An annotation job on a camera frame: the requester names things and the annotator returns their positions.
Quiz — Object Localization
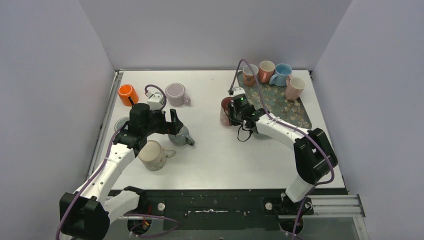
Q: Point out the orange mug black handle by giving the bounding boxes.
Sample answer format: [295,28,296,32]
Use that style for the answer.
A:
[118,84,139,107]

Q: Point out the grey-blue glazed mug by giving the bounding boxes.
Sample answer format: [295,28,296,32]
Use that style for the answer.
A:
[168,126,196,147]

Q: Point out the aluminium rail frame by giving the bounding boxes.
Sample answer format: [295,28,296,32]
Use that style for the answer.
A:
[97,70,365,240]

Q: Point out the teal floral tray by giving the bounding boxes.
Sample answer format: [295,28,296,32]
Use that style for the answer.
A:
[237,70,312,129]

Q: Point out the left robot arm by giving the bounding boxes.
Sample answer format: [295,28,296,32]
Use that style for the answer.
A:
[55,103,184,240]

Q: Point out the terracotta pink mug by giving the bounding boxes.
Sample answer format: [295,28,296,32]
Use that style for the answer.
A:
[242,64,259,87]

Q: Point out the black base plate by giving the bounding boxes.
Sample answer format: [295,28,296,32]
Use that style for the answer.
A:
[125,186,347,231]

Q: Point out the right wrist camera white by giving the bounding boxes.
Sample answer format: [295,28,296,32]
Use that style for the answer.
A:
[228,86,246,98]

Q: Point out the light pink faceted mug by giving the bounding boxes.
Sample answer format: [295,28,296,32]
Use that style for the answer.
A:
[284,75,306,101]

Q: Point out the cream speckled mug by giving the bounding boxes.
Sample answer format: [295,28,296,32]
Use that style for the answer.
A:
[137,140,176,172]

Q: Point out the pink ghost pattern mug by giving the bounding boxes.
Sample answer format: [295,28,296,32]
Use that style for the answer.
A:
[220,97,232,127]

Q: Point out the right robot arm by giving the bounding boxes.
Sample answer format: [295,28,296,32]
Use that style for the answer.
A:
[227,93,339,203]

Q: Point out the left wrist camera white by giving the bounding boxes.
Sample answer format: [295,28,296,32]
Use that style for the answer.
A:
[145,91,166,111]

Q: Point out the salmon pink mug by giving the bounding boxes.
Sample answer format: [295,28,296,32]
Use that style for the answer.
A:
[258,60,276,84]

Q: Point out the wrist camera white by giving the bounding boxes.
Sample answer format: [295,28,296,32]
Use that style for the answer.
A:
[228,86,246,98]
[145,91,166,111]

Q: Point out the mauve ribbed mug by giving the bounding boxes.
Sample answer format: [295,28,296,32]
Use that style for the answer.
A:
[165,82,191,107]

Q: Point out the sage green mug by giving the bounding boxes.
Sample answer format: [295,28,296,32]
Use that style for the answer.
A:
[114,116,130,132]

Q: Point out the light blue mug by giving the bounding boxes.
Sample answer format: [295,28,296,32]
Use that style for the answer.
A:
[269,63,293,87]

